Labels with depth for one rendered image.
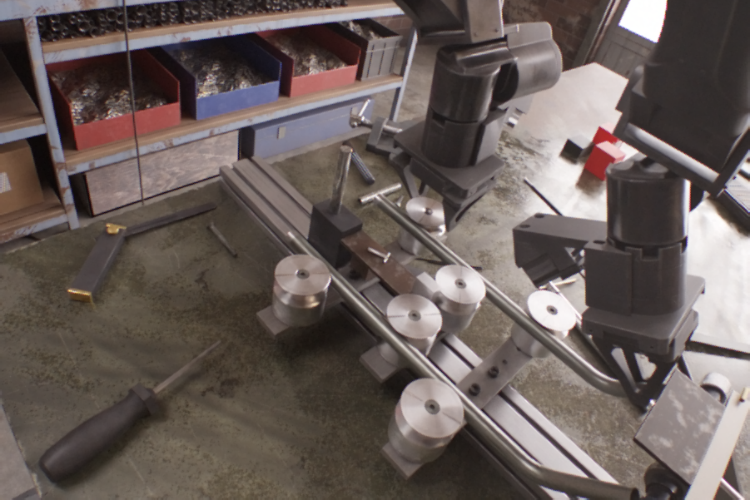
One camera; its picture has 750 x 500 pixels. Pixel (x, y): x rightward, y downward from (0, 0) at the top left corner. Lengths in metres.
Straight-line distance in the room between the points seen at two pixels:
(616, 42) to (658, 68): 3.25
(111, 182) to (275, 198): 1.36
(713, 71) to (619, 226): 0.15
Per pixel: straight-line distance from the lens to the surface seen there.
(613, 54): 3.58
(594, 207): 0.88
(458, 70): 0.44
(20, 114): 1.72
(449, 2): 0.42
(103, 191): 1.96
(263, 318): 0.49
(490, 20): 0.44
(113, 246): 0.60
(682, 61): 0.29
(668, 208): 0.38
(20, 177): 1.86
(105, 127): 1.81
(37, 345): 0.55
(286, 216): 0.61
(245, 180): 0.67
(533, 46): 0.50
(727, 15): 0.25
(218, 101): 1.95
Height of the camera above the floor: 1.31
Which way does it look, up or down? 38 degrees down
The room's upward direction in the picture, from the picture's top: 15 degrees clockwise
